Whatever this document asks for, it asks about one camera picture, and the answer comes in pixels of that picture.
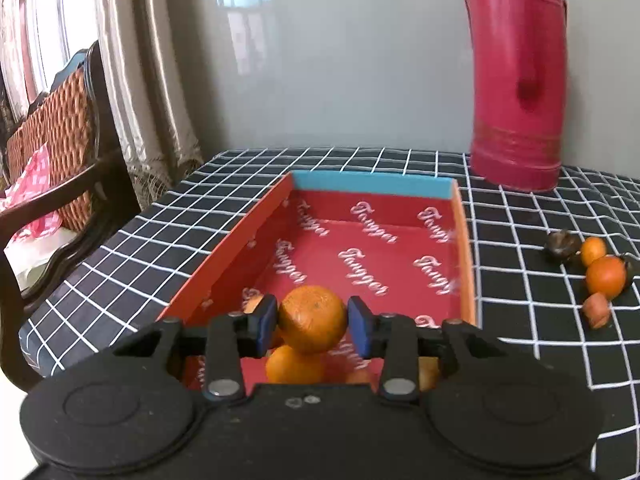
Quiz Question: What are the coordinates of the black white checked tablecloth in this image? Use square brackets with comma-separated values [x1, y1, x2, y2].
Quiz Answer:
[20, 148, 639, 479]

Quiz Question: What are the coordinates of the large front orange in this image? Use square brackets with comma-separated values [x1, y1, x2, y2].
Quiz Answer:
[278, 285, 348, 354]

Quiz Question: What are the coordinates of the red thermos flask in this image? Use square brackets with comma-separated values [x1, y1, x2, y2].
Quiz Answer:
[464, 0, 567, 192]

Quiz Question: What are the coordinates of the carrot chunk in box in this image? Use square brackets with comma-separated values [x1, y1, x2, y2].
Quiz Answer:
[243, 294, 264, 314]

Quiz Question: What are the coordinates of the dark mangosteen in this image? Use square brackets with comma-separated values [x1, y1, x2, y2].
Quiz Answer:
[618, 252, 639, 283]
[544, 230, 582, 263]

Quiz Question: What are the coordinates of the dark mangosteen right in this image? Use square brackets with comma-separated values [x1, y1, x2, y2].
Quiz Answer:
[618, 252, 639, 283]

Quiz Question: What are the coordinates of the dark mangosteen left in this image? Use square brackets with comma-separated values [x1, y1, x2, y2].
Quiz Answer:
[544, 230, 582, 263]

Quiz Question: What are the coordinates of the pink plastic bag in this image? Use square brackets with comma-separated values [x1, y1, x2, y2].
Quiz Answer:
[1, 144, 62, 243]

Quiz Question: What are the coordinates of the wicker wooden chair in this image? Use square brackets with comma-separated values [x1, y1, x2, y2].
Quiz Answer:
[1, 44, 140, 391]

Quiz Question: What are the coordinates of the small orange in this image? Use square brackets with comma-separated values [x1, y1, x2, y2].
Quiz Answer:
[265, 344, 326, 385]
[579, 236, 608, 268]

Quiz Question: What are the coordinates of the beige curtain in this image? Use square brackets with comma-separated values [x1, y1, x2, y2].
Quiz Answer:
[96, 0, 203, 209]

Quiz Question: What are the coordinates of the colourful cardboard box tray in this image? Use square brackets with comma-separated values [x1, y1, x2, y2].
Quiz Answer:
[165, 171, 476, 327]

